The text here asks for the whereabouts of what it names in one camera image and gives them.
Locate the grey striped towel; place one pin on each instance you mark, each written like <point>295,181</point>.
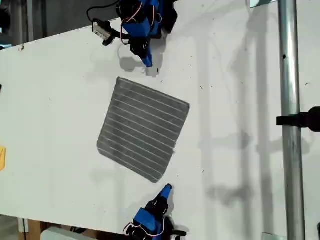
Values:
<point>143,127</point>

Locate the wooden table leg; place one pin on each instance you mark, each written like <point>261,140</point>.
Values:
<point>31,228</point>

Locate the yellow object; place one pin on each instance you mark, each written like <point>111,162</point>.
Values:
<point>2,158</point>

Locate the white box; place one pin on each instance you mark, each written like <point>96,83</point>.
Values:
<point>65,235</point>

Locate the steel post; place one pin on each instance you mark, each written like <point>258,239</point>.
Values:
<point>291,125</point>

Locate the black clamp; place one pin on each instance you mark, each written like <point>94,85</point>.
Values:
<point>300,119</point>

